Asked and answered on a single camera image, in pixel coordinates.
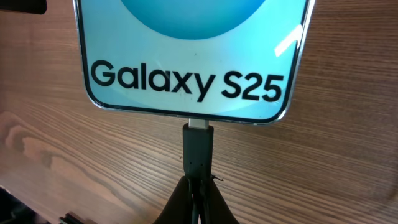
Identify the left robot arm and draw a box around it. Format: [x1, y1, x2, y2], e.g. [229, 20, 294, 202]
[0, 0, 47, 14]

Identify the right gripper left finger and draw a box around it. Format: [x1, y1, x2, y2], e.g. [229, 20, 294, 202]
[154, 176, 193, 224]

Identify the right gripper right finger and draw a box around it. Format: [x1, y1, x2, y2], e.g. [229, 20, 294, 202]
[198, 177, 239, 224]

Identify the Galaxy S25 smartphone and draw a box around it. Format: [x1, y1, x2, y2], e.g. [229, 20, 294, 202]
[74, 0, 315, 125]

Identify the black USB-C charging cable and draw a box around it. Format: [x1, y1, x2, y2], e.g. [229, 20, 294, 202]
[182, 118, 215, 224]

